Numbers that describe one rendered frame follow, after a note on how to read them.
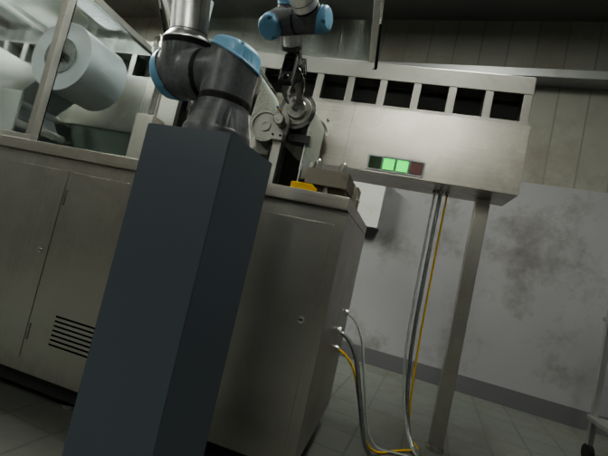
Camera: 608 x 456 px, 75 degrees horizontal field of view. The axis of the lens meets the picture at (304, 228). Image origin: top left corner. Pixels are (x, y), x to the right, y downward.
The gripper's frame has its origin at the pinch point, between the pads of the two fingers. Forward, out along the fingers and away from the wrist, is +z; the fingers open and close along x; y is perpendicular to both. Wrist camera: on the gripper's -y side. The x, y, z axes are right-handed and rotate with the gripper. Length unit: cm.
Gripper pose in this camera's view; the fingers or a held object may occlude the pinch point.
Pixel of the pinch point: (292, 102)
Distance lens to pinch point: 155.0
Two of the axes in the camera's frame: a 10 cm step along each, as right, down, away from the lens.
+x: -9.5, -2.0, 2.5
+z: 0.3, 7.2, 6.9
